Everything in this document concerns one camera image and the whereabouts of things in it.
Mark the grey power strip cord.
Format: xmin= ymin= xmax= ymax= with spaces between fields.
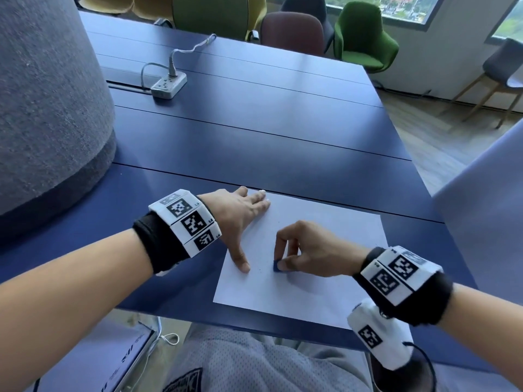
xmin=141 ymin=62 xmax=171 ymax=93

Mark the person's right forearm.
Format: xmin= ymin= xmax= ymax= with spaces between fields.
xmin=438 ymin=281 xmax=523 ymax=392

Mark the grey plug with cable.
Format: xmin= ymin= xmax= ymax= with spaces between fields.
xmin=168 ymin=33 xmax=217 ymax=78

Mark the person's grey clothing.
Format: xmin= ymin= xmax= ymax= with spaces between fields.
xmin=163 ymin=321 xmax=373 ymax=392

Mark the grey fabric cylinder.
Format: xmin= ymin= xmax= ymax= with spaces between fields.
xmin=0 ymin=0 xmax=117 ymax=241

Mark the large green chair back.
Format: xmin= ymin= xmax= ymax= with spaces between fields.
xmin=172 ymin=0 xmax=251 ymax=41

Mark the green armchair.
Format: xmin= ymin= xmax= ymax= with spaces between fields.
xmin=334 ymin=1 xmax=400 ymax=73

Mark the dark grey chair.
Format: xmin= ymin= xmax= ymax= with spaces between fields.
xmin=281 ymin=0 xmax=336 ymax=53

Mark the black cable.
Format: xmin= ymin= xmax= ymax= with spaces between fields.
xmin=402 ymin=341 xmax=439 ymax=392

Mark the grey chair with wooden legs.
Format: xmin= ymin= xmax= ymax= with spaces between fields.
xmin=451 ymin=38 xmax=523 ymax=129

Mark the white marker wristband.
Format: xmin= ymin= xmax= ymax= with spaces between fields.
xmin=148 ymin=189 xmax=222 ymax=258
xmin=360 ymin=246 xmax=444 ymax=307

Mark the person's left forearm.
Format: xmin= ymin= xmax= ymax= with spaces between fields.
xmin=0 ymin=229 xmax=158 ymax=392

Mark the white paper sheet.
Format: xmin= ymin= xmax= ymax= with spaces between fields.
xmin=213 ymin=192 xmax=389 ymax=330

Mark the black wrist strap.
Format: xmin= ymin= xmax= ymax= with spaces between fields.
xmin=352 ymin=257 xmax=454 ymax=326
xmin=133 ymin=212 xmax=192 ymax=276

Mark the window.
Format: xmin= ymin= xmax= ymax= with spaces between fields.
xmin=486 ymin=0 xmax=523 ymax=44
xmin=267 ymin=0 xmax=446 ymax=26

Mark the person's right hand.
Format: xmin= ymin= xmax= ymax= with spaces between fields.
xmin=275 ymin=220 xmax=370 ymax=279

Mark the person's left hand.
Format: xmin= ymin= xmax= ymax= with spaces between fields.
xmin=198 ymin=186 xmax=271 ymax=275

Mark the yellow chair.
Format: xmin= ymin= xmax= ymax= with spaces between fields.
xmin=245 ymin=0 xmax=267 ymax=41
xmin=133 ymin=0 xmax=174 ymax=21
xmin=78 ymin=0 xmax=136 ymax=15

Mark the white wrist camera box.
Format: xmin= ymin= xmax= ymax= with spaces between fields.
xmin=347 ymin=300 xmax=415 ymax=371

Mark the maroon chair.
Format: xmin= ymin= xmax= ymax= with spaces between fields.
xmin=260 ymin=12 xmax=326 ymax=57

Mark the white power strip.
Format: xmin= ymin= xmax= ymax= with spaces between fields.
xmin=150 ymin=72 xmax=188 ymax=99

